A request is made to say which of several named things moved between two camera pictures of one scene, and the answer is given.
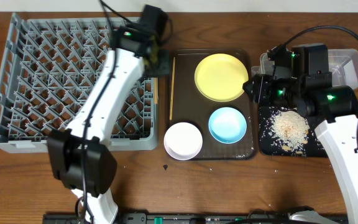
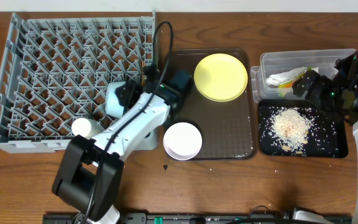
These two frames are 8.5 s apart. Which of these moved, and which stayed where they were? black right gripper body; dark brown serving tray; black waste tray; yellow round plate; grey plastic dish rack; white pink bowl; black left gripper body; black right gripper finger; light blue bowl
Moved: black right gripper finger; black left gripper body; light blue bowl; black right gripper body
Stayed: white pink bowl; black waste tray; grey plastic dish rack; yellow round plate; dark brown serving tray
